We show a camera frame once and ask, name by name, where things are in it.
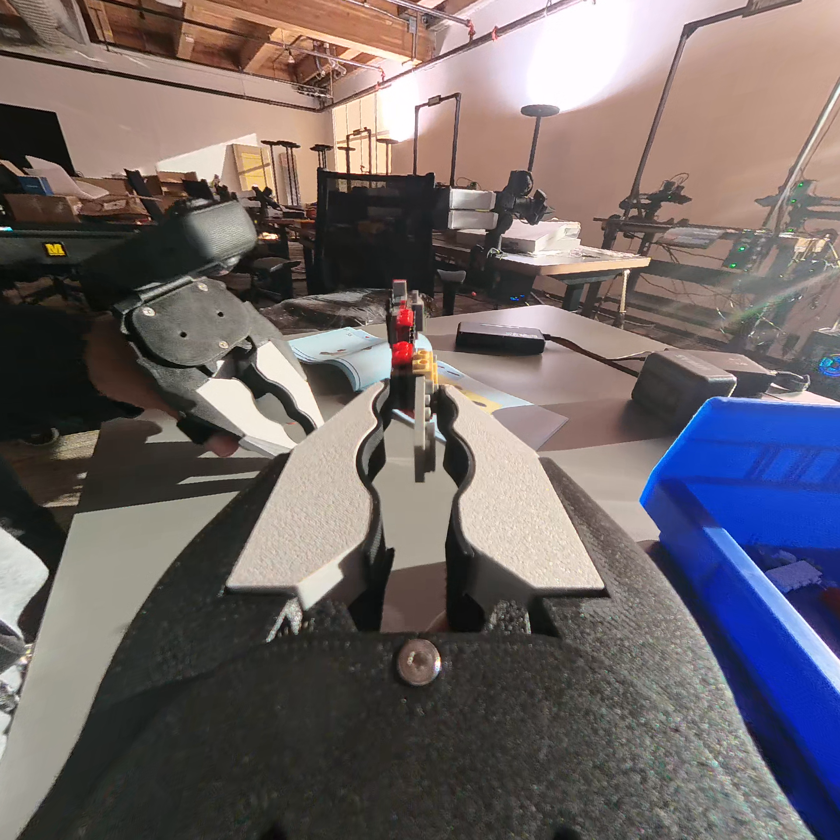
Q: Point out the toy brick model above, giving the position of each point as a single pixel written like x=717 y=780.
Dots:
x=423 y=426

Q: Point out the yellow board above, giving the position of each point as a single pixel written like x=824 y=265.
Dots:
x=256 y=167

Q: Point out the person's torso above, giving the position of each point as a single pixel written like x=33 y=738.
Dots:
x=16 y=577

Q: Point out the black wall board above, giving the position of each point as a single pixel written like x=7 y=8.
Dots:
x=33 y=138

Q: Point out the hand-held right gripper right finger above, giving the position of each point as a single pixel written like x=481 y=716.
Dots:
x=525 y=518

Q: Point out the flat black device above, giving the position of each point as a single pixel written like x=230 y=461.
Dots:
x=502 y=338

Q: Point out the computer with rainbow fans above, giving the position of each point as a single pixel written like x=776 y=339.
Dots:
x=827 y=364

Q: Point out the black mesh cart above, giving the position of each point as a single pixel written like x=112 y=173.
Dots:
x=374 y=223

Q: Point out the black office chair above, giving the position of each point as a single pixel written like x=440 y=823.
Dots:
x=272 y=266

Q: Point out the brick instruction booklet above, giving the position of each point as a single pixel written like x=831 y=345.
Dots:
x=341 y=358

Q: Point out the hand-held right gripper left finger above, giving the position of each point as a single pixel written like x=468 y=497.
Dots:
x=308 y=525

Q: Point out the white flat carton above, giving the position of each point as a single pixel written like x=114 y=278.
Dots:
x=541 y=236

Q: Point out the white flat box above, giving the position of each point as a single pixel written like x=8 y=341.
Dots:
x=472 y=220
x=472 y=199

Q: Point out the blue plastic bin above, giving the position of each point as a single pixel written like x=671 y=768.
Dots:
x=722 y=492

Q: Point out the black pipe frame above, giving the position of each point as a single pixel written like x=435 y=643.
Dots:
x=436 y=100
x=771 y=6

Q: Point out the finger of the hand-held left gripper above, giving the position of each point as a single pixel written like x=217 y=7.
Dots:
x=229 y=410
x=289 y=380

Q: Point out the grey desk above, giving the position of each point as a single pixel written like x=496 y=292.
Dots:
x=590 y=400

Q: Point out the wooden workbench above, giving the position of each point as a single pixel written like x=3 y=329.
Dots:
x=590 y=262

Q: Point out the silver wrapped bundle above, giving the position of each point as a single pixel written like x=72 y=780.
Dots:
x=328 y=308

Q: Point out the black power adapter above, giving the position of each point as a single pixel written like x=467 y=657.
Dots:
x=754 y=377
x=682 y=394

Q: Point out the person's left forearm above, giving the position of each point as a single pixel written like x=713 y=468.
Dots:
x=39 y=367

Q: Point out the grey brick plate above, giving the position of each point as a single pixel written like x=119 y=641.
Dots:
x=794 y=576

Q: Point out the black camera robot arm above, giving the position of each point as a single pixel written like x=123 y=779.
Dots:
x=518 y=197

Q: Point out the pile of cardboard boxes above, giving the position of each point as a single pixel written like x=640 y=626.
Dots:
x=65 y=203

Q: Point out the person's left hand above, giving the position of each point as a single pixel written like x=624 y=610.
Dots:
x=108 y=367

